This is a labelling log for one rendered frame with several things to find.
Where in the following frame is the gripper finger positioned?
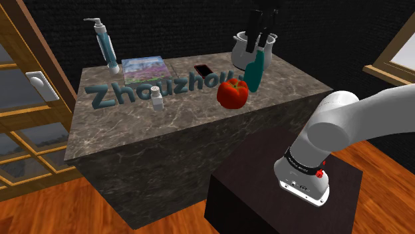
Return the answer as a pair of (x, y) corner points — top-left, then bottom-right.
(259, 9), (279, 49)
(245, 9), (264, 53)

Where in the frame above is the white pot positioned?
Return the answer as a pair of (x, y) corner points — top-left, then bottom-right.
(230, 31), (279, 72)

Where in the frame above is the red black phone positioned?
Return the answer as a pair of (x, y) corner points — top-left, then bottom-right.
(193, 63), (215, 80)

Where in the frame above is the red bell pepper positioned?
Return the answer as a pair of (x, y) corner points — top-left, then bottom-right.
(215, 78), (250, 110)

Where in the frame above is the book with flower field cover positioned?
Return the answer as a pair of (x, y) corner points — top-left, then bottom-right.
(121, 55), (173, 86)

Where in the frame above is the white salt shaker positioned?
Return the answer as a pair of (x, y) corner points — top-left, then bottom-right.
(150, 89), (165, 112)

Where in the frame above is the white teal pump bottle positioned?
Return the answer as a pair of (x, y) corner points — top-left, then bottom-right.
(83, 17), (121, 76)

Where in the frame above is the dark robot stand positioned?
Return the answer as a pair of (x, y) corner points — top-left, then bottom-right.
(203, 126), (364, 234)

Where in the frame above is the teal block letters sign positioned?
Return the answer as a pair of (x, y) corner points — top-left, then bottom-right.
(84, 69), (245, 110)

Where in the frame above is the wooden glass pane door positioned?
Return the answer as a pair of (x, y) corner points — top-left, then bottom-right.
(0, 0), (84, 203)

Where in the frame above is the wooden frame window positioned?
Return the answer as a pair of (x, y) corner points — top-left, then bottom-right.
(362, 12), (415, 87)

